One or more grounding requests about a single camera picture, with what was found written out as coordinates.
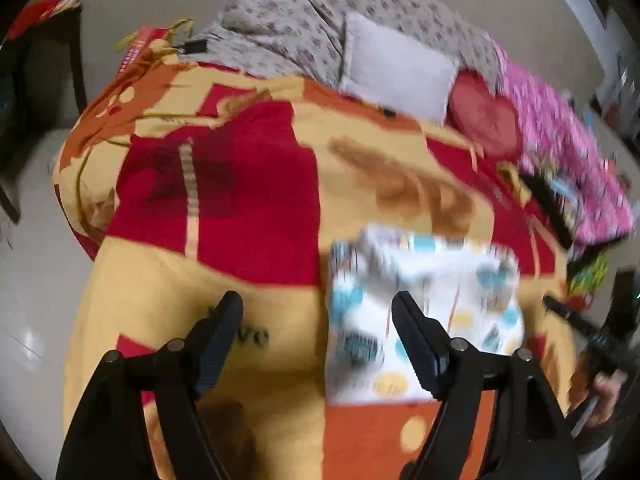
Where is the dark wooden desk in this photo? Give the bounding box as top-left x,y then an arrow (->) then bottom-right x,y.
0,5 -> 84,224

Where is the grey floral quilt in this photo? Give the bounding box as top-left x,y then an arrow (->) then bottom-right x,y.
210,0 -> 501,107

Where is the red heart cushion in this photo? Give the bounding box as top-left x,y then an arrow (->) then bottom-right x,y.
446,70 -> 524,159

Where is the white pillow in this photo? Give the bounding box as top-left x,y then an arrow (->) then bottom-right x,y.
340,12 -> 461,124

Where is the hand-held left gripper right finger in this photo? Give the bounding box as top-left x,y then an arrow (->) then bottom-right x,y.
391,291 -> 582,480

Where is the white cartoon print baby shirt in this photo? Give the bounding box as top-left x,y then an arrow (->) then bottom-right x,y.
324,226 -> 526,406

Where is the pink printed quilt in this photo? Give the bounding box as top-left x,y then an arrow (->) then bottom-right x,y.
492,42 -> 638,257

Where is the red bag with yellow handles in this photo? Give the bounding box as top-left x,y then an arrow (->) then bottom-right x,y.
114,17 -> 195,79

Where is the black garment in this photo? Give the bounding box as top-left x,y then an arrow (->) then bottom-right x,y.
520,172 -> 577,252

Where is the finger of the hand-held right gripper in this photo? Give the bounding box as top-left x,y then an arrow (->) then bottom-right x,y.
542,295 -> 603,342

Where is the person's right hand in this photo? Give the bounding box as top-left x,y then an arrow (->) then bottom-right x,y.
575,370 -> 629,429

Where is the red cloth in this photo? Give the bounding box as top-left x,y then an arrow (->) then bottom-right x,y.
7,0 -> 82,37

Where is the orange red yellow blanket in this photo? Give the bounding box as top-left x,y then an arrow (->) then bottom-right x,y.
52,57 -> 596,480

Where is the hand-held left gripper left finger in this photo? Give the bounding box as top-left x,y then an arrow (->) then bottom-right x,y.
56,291 -> 244,480

